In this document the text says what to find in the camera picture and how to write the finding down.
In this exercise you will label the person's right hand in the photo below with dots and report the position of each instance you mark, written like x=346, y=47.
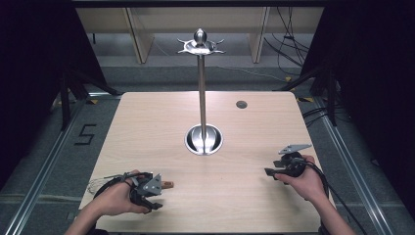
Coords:
x=308, y=182

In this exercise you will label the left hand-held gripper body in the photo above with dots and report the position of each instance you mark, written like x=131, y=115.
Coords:
x=150, y=187

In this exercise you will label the black curtain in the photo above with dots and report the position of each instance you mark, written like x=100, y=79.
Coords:
x=375, y=98
x=36, y=81

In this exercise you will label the light wooden shelf unit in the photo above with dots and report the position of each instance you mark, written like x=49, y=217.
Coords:
x=195, y=19

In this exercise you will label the grey round table grommet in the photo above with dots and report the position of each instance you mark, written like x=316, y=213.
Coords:
x=241, y=104

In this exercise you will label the metal floor rail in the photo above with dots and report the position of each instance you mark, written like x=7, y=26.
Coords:
x=42, y=176
x=352, y=169

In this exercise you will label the person's left hand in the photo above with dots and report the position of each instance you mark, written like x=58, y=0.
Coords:
x=115, y=199

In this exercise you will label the black tripod stand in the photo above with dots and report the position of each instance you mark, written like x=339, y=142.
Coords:
x=331, y=94
x=67, y=98

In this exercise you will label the tall metal hook stand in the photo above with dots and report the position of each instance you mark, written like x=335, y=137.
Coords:
x=202, y=98

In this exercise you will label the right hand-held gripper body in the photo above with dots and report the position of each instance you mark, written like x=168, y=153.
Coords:
x=292, y=163

